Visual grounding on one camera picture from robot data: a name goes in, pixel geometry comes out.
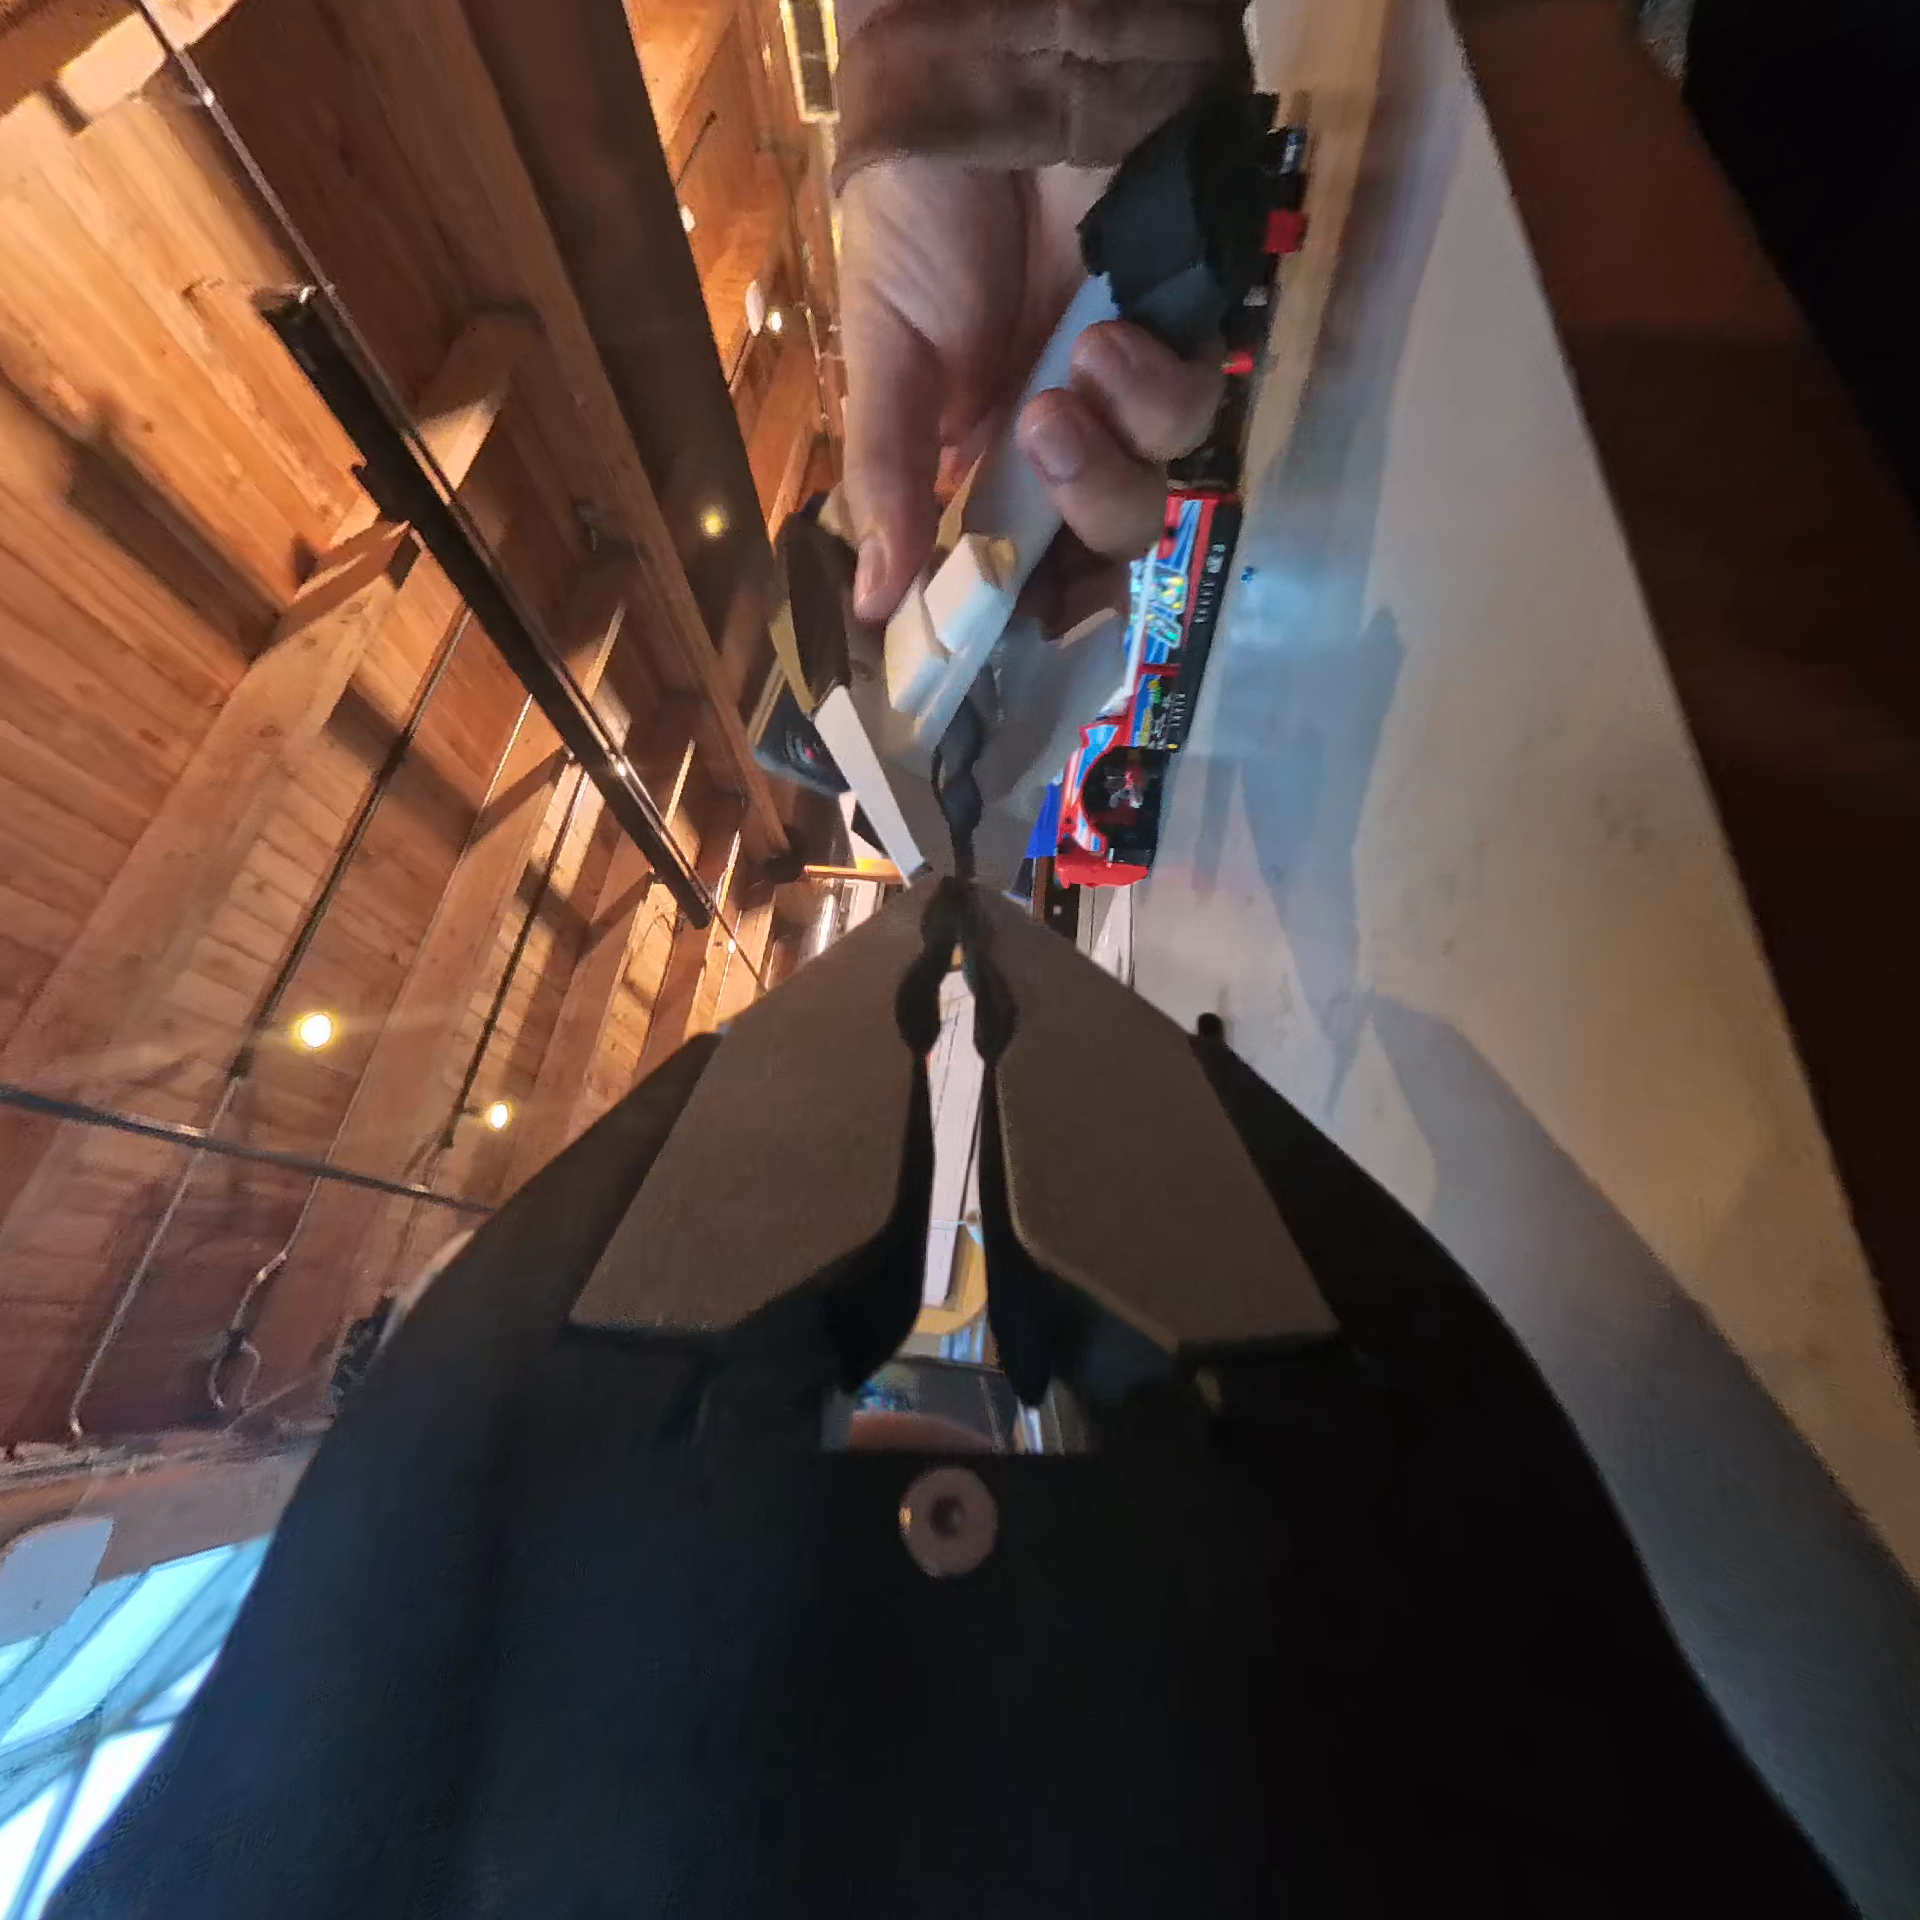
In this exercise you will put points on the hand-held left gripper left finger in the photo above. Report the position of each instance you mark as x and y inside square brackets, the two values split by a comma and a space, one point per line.
[723, 1184]

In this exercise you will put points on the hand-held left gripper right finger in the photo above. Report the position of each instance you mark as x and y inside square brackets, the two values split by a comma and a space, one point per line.
[1170, 1202]

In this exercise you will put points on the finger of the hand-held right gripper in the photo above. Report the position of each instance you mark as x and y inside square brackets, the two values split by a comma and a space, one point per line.
[879, 779]
[1050, 706]

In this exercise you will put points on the person's right forearm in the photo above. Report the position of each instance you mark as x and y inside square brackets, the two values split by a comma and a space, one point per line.
[1036, 75]

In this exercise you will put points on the grey desk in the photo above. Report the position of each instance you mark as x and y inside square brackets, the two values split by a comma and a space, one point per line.
[1500, 825]

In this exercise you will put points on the person's right hand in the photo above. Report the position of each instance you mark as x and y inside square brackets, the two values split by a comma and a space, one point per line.
[930, 299]

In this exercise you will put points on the red toy brick race car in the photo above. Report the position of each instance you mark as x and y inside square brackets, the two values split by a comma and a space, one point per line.
[1116, 793]

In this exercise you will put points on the printed instruction sheet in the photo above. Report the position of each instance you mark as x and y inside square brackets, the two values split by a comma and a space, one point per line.
[952, 1202]

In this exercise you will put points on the glass skylight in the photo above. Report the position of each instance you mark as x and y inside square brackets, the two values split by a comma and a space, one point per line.
[89, 1724]

